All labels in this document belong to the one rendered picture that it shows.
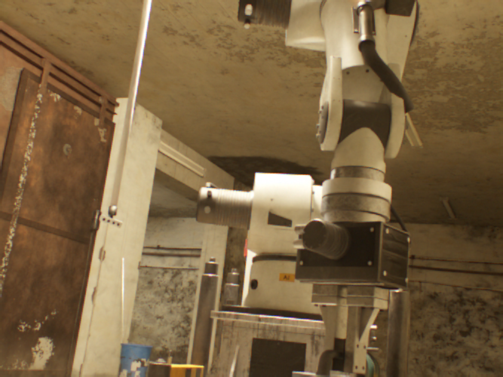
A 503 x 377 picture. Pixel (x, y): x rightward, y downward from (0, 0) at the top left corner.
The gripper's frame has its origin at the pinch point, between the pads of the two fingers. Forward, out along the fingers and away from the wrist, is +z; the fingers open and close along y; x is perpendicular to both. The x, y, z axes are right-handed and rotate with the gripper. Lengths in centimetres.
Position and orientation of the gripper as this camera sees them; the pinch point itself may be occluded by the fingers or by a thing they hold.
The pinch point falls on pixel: (345, 355)
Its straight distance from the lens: 146.7
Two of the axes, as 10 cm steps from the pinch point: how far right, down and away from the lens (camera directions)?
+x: -6.5, -2.6, -7.2
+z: -1.1, 9.6, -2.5
